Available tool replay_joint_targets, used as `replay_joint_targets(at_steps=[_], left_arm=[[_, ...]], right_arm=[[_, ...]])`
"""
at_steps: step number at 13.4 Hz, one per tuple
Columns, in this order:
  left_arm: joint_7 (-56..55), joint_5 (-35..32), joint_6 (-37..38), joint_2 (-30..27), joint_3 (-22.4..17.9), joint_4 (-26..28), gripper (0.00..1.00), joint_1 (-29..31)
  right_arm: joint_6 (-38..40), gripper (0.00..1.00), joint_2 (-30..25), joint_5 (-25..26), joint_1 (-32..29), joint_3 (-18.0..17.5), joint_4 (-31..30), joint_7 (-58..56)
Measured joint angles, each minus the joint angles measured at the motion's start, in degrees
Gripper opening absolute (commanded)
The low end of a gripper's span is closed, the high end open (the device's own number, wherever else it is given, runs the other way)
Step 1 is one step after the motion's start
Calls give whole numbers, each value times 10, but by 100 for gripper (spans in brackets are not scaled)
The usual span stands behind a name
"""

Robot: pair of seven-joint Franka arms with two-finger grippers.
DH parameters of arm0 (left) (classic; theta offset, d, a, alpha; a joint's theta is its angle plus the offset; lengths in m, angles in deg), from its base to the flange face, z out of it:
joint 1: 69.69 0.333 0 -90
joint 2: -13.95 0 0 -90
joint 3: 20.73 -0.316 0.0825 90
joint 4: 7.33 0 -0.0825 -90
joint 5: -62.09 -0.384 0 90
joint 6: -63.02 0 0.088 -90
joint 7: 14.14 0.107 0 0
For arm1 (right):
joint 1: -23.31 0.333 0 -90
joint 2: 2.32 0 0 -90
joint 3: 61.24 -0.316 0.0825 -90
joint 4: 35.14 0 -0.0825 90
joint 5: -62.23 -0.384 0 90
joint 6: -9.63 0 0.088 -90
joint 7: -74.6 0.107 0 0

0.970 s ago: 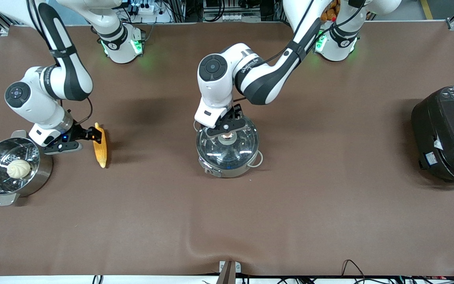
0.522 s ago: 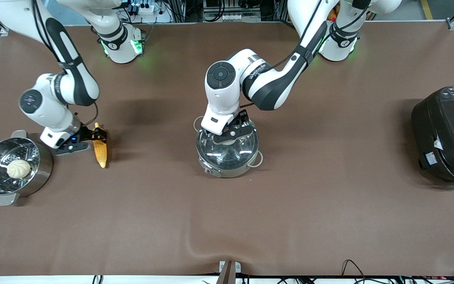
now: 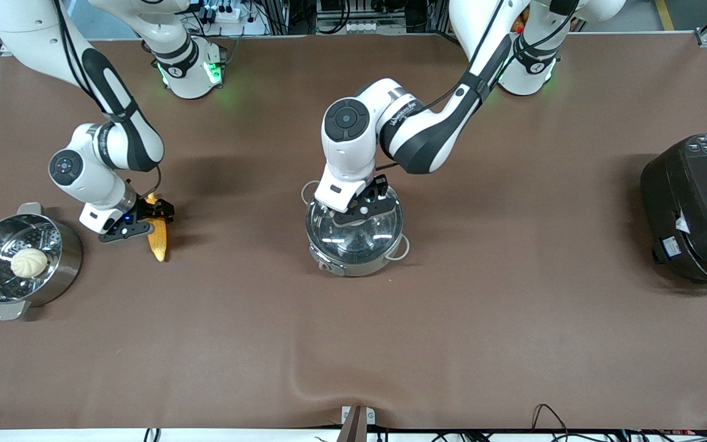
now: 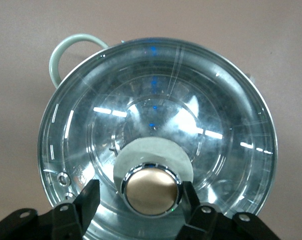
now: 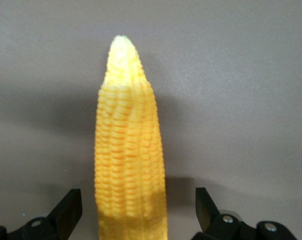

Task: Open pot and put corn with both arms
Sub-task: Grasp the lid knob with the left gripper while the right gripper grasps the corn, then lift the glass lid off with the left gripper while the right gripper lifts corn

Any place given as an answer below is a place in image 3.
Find yellow corn cob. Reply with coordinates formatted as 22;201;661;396
147;193;168;263

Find round glass pot lid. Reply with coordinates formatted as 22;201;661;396
306;184;403;266

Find steel steamer pot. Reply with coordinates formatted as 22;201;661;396
0;203;83;321

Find white steamed bun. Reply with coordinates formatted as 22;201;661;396
10;248;49;279

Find brown table cloth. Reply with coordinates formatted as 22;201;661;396
0;34;707;430

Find black rice cooker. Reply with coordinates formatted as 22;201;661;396
640;133;707;290

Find steel pot with grey handles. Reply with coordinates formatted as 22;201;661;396
301;180;411;278

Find black looped floor cable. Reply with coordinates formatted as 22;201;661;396
531;403;570;438

